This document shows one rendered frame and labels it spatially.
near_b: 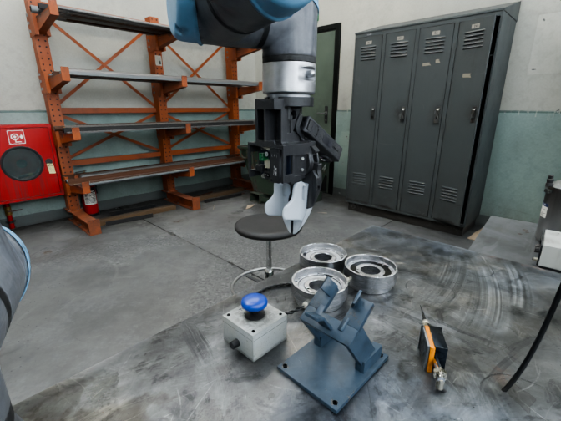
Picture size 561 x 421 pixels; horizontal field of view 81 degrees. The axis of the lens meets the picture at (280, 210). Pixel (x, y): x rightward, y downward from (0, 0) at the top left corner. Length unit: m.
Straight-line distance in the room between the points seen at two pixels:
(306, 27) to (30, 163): 3.59
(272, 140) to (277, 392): 0.33
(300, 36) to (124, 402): 0.51
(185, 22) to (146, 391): 0.45
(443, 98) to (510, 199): 1.18
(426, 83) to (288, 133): 2.99
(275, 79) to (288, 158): 0.10
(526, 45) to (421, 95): 0.91
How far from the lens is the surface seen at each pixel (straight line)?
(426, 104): 3.40
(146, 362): 0.55
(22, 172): 3.91
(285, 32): 0.47
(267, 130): 0.46
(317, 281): 0.65
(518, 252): 1.37
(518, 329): 0.69
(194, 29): 0.43
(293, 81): 0.46
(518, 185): 3.77
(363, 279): 0.66
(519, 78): 3.75
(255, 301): 0.50
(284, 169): 0.44
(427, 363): 0.53
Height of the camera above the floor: 1.15
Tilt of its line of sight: 17 degrees down
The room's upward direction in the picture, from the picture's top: straight up
